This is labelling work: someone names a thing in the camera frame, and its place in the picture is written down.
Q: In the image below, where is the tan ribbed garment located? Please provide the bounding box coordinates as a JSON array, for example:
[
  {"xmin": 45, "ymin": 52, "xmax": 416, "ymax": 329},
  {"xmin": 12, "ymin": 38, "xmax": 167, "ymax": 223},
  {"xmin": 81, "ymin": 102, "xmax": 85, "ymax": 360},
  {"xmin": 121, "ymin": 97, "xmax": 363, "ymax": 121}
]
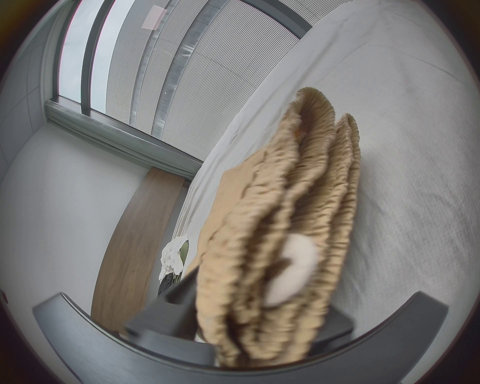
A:
[{"xmin": 196, "ymin": 87, "xmax": 362, "ymax": 371}]

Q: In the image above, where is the bed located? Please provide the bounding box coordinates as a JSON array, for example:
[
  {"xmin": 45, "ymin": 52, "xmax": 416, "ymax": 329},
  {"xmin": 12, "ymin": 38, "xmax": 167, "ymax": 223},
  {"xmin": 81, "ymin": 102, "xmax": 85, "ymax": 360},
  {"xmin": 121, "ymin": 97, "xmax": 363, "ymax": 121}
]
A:
[{"xmin": 91, "ymin": 0, "xmax": 479, "ymax": 361}]

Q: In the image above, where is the pile of clothes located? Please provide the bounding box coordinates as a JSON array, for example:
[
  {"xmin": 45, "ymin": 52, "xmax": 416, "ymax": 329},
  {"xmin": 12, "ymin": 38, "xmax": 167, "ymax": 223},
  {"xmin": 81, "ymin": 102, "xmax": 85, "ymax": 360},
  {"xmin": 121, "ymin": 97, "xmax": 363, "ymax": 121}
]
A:
[{"xmin": 158, "ymin": 234, "xmax": 193, "ymax": 298}]

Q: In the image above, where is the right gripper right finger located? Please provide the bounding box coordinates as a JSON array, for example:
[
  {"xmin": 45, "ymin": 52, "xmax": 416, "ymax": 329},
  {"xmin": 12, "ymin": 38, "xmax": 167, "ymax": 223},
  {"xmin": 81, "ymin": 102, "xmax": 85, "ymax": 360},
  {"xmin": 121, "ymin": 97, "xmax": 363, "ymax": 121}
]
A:
[{"xmin": 264, "ymin": 234, "xmax": 355, "ymax": 355}]

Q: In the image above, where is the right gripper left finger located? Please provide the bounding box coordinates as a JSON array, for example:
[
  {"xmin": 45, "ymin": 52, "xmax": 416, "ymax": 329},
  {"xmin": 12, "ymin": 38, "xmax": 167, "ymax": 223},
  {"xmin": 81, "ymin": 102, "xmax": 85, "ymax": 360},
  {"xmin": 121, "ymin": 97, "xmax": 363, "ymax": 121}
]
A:
[{"xmin": 125, "ymin": 267, "xmax": 215, "ymax": 367}]

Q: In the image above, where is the window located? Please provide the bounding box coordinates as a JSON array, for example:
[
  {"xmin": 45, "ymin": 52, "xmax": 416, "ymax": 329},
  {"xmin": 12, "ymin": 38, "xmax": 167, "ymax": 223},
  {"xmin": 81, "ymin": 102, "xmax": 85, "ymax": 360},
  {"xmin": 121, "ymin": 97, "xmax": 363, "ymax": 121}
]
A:
[{"xmin": 42, "ymin": 0, "xmax": 314, "ymax": 185}]

